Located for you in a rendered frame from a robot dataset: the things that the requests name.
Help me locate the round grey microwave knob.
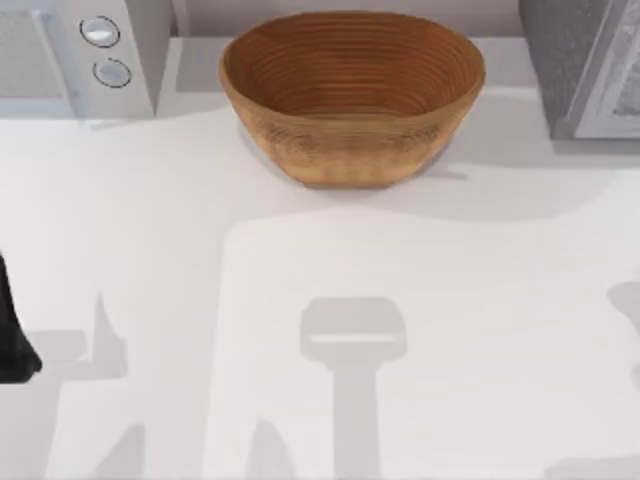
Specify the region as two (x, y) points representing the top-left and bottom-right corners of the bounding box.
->
(78, 15), (122, 49)
(91, 56), (134, 89)

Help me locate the pale microwave oven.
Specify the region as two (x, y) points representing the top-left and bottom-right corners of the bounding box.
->
(0, 0), (179, 120)

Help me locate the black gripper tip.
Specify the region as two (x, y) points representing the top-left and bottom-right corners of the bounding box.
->
(0, 254), (43, 385)

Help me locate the brown woven basket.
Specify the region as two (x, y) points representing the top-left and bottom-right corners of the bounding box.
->
(218, 11), (487, 191)

